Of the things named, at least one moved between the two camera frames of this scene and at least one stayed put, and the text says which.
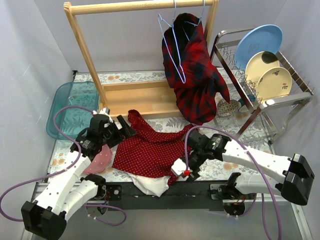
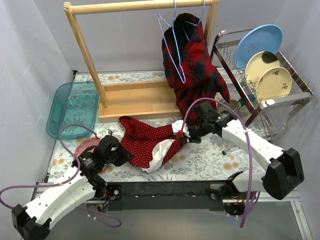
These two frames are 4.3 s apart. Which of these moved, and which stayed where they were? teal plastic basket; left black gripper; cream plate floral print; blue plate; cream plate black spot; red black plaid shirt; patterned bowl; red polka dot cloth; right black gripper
Moved: left black gripper; red polka dot cloth; right black gripper
Stayed: red black plaid shirt; cream plate black spot; blue plate; teal plastic basket; cream plate floral print; patterned bowl
